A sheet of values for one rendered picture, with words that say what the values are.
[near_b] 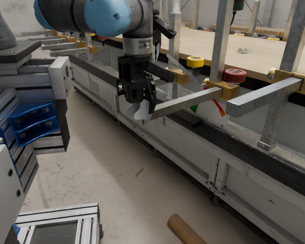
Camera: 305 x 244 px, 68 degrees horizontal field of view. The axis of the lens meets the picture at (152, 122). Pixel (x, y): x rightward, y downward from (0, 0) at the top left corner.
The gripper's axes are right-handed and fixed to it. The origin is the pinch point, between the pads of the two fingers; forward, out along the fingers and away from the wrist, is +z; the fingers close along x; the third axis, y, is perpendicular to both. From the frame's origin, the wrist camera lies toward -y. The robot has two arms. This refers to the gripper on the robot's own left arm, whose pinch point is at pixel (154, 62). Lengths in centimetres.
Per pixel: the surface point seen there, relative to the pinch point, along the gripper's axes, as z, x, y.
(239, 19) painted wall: 39, -806, 150
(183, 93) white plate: 12.8, -3.4, -13.3
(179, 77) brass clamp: 6.2, -4.4, -10.4
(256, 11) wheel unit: -16, -120, -17
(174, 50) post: -4.3, -7.4, -5.4
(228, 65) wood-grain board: 1.0, -15.6, -27.9
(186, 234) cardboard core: 83, 11, -27
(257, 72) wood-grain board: 0.9, -10.6, -40.8
